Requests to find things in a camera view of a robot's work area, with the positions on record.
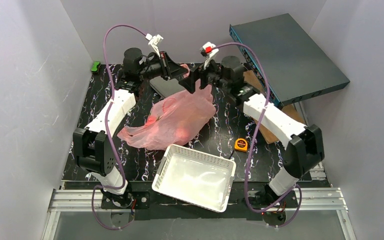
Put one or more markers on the brown wooden board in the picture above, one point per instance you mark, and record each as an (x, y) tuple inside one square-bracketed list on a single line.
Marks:
[(289, 110)]

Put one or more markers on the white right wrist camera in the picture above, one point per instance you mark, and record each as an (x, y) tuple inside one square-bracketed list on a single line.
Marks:
[(209, 51)]

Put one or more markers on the orange tape measure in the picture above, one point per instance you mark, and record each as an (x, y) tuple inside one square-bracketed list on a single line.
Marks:
[(241, 145)]

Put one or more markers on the white perforated plastic basket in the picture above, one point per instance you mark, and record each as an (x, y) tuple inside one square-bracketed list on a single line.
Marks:
[(190, 175)]

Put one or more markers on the aluminium frame rail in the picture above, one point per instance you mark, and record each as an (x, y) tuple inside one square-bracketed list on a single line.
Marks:
[(84, 200)]

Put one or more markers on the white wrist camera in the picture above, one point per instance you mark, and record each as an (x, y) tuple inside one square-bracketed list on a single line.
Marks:
[(209, 51), (153, 42)]

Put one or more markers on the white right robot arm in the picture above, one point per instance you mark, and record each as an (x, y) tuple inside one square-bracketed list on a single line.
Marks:
[(303, 144)]

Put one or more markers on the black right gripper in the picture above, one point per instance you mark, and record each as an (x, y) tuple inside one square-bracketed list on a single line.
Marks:
[(200, 77)]

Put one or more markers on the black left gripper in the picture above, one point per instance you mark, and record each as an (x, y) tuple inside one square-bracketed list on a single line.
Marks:
[(165, 66)]

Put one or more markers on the dark teal flat box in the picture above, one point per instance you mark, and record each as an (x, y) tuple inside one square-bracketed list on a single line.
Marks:
[(296, 67)]

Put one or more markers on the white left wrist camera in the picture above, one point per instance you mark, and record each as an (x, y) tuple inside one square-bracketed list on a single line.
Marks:
[(153, 42)]

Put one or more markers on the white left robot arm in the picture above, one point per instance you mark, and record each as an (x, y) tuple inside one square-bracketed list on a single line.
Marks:
[(94, 149)]

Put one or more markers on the grey rectangular pad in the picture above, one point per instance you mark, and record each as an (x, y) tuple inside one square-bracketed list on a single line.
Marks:
[(165, 88)]

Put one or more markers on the green black small object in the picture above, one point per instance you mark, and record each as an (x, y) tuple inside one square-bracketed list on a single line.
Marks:
[(95, 68)]

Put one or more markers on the pink plastic bag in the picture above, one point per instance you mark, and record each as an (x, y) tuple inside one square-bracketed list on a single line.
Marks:
[(176, 119)]

